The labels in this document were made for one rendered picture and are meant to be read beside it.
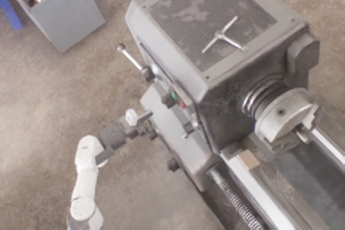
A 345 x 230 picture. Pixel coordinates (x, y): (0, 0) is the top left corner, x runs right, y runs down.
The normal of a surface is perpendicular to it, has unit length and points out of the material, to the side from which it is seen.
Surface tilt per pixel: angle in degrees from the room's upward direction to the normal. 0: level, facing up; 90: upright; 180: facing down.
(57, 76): 0
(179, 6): 0
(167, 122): 32
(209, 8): 0
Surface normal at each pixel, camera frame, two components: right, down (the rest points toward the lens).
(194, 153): -0.64, -0.16
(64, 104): -0.24, -0.53
